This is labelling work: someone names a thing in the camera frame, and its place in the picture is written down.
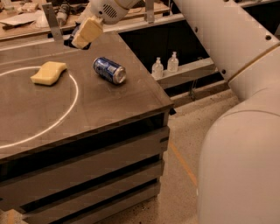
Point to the grey metal bracket left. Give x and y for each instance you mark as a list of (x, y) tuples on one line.
[(52, 21)]

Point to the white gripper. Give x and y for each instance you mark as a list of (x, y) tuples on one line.
[(105, 10)]

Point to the clear sanitizer bottle left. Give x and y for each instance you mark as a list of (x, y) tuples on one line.
[(157, 69)]

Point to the yellow sponge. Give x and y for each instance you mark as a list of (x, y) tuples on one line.
[(49, 73)]

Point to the grey drawer cabinet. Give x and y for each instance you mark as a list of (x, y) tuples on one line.
[(81, 169)]

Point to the blue soda can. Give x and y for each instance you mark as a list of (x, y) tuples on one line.
[(109, 70)]

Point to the clear sanitizer bottle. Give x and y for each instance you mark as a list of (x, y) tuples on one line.
[(157, 69), (173, 63)]

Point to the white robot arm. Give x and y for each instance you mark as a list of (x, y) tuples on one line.
[(239, 166)]

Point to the cluttered wooden background desk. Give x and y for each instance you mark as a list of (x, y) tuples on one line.
[(29, 26)]

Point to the dark blue rxbar wrapper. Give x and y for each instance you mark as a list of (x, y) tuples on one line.
[(68, 42)]

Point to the clear sanitizer bottle right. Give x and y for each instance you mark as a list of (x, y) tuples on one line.
[(173, 63)]

